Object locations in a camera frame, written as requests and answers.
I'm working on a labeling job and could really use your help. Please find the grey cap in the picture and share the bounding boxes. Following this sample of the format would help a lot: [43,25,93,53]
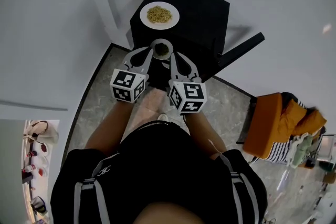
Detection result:
[29,196,49,216]

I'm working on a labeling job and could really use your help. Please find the grey bowl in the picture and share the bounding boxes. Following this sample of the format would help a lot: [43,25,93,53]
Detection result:
[150,38,174,60]

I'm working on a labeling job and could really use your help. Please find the cardboard box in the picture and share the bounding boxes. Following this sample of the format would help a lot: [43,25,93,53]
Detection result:
[323,172,336,185]

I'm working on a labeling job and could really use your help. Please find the yellow noodle food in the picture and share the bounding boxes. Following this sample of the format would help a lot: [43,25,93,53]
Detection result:
[146,5,174,25]

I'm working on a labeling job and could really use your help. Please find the person's leg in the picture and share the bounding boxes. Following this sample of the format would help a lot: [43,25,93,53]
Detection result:
[125,88,171,134]

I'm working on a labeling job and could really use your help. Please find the white plate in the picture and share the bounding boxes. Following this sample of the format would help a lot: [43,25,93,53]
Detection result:
[139,1,180,30]

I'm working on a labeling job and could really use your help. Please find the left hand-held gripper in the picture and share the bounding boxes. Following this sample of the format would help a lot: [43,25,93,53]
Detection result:
[109,46,154,104]

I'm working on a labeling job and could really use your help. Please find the person's black shirt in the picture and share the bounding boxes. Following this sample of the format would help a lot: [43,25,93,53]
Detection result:
[49,148,269,224]

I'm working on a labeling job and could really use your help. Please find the grey shoulder strap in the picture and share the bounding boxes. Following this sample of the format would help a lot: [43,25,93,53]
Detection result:
[219,154,261,224]
[73,177,111,224]

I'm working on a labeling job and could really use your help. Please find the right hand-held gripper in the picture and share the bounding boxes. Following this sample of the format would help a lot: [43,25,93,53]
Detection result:
[167,52,208,116]

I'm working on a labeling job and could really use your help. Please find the black mini fridge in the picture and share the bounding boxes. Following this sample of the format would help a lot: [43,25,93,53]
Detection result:
[127,0,265,92]

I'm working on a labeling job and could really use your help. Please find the orange sofa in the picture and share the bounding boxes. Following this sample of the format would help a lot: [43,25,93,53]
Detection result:
[242,92,328,160]

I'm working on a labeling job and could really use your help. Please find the dark green vegetable food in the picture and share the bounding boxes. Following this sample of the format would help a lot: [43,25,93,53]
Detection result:
[154,43,170,57]

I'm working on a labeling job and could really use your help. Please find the person's chin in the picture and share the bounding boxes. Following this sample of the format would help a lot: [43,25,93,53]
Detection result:
[135,201,206,224]

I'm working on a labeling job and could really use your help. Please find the person's right forearm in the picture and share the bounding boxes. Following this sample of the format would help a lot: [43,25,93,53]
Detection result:
[183,110,228,161]

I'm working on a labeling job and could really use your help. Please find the light green cloth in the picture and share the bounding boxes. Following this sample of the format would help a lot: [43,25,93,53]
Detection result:
[288,132,319,169]

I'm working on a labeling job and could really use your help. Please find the black white striped cloth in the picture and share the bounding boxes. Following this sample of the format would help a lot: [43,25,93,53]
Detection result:
[264,136,297,164]

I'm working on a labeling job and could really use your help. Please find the beige bag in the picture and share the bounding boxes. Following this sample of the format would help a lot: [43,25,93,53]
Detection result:
[23,120,60,145]

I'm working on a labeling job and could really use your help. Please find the person's left forearm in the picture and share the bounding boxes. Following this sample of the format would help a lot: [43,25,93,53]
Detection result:
[84,98,138,157]

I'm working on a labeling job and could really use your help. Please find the person's black shorts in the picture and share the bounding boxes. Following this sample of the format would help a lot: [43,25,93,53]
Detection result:
[118,120,193,157]

